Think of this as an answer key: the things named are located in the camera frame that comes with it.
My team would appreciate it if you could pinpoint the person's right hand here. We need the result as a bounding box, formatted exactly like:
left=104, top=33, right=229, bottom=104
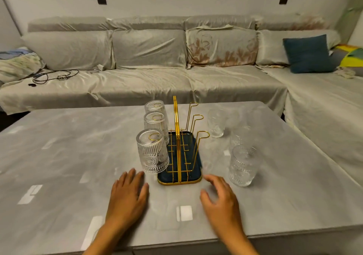
left=200, top=174, right=246, bottom=240

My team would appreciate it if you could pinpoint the person's left hand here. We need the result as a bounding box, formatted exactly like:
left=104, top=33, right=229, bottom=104
left=105, top=168, right=150, bottom=227

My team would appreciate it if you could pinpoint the person's left forearm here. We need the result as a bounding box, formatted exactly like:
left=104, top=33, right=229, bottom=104
left=82, top=221, right=131, bottom=255

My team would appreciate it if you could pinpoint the person's right forearm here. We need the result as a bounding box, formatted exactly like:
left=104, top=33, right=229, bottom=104
left=220, top=230, right=260, bottom=255

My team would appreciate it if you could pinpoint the clear embossed drinking glass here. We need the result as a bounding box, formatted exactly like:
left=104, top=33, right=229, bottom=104
left=144, top=100, right=168, bottom=122
left=136, top=128, right=170, bottom=174
left=143, top=112, right=170, bottom=146
left=229, top=126, right=255, bottom=151
left=228, top=145, right=259, bottom=187
left=207, top=109, right=227, bottom=138

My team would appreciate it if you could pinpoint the blue tray with gold rim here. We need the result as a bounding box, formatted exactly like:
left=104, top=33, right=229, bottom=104
left=157, top=131, right=203, bottom=186

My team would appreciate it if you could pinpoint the grey covered corner sofa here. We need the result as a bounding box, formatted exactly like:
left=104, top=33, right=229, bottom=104
left=0, top=14, right=363, bottom=188

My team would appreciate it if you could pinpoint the plain grey back cushion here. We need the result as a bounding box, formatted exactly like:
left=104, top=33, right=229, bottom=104
left=256, top=29, right=341, bottom=67
left=22, top=30, right=114, bottom=71
left=112, top=29, right=188, bottom=70

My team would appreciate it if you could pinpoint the floral print back cushion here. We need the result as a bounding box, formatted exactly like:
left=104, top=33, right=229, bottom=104
left=185, top=25, right=259, bottom=67

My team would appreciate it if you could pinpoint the patterned folded quilt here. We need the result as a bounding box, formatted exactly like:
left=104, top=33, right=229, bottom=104
left=0, top=47, right=46, bottom=84

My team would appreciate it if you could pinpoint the dark blue throw pillow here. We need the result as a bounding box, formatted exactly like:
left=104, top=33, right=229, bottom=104
left=283, top=34, right=336, bottom=74

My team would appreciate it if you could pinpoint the yellow and green cloth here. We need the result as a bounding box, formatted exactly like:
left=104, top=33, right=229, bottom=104
left=331, top=44, right=363, bottom=69

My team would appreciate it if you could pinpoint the gold wire cup rack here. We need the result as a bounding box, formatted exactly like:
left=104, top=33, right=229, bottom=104
left=163, top=95, right=211, bottom=183

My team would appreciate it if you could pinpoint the black cable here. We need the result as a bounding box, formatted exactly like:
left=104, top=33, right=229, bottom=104
left=32, top=69, right=79, bottom=85

